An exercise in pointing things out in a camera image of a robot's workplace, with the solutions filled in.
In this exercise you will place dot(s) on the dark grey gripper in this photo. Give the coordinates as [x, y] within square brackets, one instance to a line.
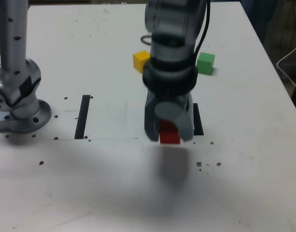
[172, 97]

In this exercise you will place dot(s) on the red cube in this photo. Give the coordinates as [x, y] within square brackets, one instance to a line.
[169, 136]

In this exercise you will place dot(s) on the yellow cube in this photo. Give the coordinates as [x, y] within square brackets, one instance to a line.
[139, 60]

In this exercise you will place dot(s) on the green cube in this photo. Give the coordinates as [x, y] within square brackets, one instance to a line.
[205, 64]

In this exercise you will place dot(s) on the black tape square outline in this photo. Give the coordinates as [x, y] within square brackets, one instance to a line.
[198, 120]

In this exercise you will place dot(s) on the black tape strip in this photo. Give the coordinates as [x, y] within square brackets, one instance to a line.
[82, 118]

